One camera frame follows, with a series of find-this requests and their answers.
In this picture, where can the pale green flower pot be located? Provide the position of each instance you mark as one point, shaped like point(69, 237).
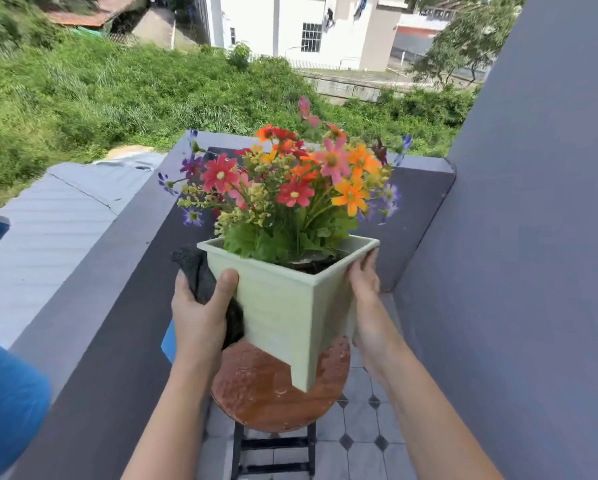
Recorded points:
point(284, 314)

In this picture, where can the person's left hand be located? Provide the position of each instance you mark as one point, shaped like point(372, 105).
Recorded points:
point(199, 334)

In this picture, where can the colourful flowers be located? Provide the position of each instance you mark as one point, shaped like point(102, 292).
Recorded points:
point(289, 194)

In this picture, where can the blue tape patch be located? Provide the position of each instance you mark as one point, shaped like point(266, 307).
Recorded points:
point(168, 344)

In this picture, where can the grassy overgrown slope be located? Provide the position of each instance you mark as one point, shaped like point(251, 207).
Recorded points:
point(104, 94)

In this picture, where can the concrete retaining wall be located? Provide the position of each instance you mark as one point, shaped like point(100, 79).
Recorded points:
point(344, 87)

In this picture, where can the grey corrugated roof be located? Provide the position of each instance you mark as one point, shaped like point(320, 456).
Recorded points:
point(54, 224)

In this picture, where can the person's right hand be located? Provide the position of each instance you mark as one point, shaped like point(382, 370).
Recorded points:
point(374, 319)

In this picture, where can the round wooden stool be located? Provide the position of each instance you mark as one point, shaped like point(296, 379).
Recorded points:
point(259, 394)

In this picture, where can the person's left forearm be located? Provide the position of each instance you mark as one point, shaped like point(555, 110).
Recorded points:
point(169, 424)

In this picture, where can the green trees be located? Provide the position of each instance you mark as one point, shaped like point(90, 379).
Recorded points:
point(464, 34)

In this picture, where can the long red-roofed shed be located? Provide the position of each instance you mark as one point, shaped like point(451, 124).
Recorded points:
point(94, 12)

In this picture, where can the tall white building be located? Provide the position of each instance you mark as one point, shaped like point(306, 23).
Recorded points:
point(279, 24)

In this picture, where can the person's right forearm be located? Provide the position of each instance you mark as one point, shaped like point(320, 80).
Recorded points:
point(434, 419)

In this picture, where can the dark grey yellow-trimmed cloth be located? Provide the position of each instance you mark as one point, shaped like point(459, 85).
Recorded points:
point(201, 279)

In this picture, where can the blue plastic watering can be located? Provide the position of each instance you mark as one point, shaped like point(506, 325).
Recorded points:
point(6, 394)

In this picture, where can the low red-trimmed building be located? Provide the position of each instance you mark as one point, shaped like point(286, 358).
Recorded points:
point(419, 37)

